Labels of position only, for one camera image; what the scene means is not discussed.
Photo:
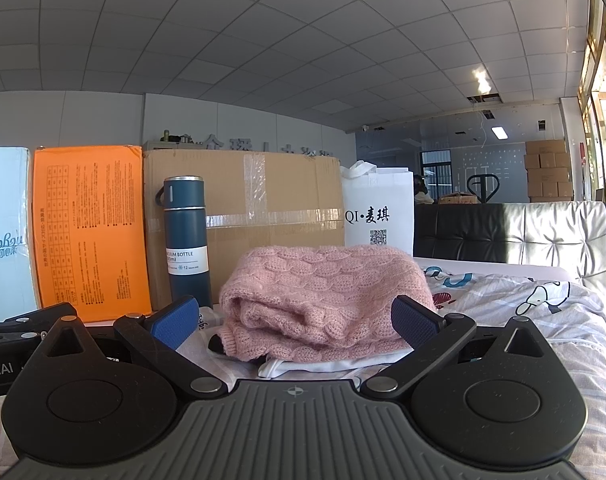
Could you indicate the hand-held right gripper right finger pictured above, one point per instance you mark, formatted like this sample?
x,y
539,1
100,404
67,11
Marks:
x,y
415,321

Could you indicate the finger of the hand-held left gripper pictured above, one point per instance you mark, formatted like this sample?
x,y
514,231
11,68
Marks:
x,y
43,317
13,341

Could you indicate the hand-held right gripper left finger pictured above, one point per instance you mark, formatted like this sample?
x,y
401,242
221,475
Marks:
x,y
175,321

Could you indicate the pink knit sweater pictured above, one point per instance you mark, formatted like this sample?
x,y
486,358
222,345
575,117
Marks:
x,y
328,300

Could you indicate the blue vacuum bottle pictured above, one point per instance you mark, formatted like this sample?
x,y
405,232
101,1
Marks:
x,y
185,230

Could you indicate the orange printed box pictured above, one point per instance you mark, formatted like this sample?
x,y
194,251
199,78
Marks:
x,y
93,230

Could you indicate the light blue printed box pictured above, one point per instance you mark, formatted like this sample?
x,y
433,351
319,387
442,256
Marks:
x,y
8,210

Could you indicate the cartoon printed bedsheet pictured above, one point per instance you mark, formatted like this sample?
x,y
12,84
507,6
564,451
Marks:
x,y
533,320

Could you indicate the white folded garment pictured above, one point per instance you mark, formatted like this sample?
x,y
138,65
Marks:
x,y
293,367

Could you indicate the white tote bag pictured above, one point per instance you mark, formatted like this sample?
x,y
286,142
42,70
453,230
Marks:
x,y
378,200

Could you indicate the flat cardboard box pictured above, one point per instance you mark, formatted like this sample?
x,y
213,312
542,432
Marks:
x,y
458,198

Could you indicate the black pallet jack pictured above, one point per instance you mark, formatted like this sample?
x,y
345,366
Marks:
x,y
483,185

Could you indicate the black and silver tufted headboard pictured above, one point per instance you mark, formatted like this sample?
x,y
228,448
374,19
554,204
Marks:
x,y
543,235

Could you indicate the large taped cardboard box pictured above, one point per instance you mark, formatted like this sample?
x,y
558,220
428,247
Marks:
x,y
283,195

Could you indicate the small dark ornaments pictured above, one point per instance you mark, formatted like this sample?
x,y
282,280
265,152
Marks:
x,y
175,137

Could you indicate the stack of cardboard boxes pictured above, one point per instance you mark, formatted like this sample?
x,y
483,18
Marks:
x,y
548,170

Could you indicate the ceiling light panel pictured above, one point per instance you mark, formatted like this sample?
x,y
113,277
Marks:
x,y
498,132

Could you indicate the silver wall lettering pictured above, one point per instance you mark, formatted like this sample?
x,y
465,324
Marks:
x,y
263,147

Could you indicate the gold window frame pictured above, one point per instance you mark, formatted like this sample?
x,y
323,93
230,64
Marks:
x,y
600,60

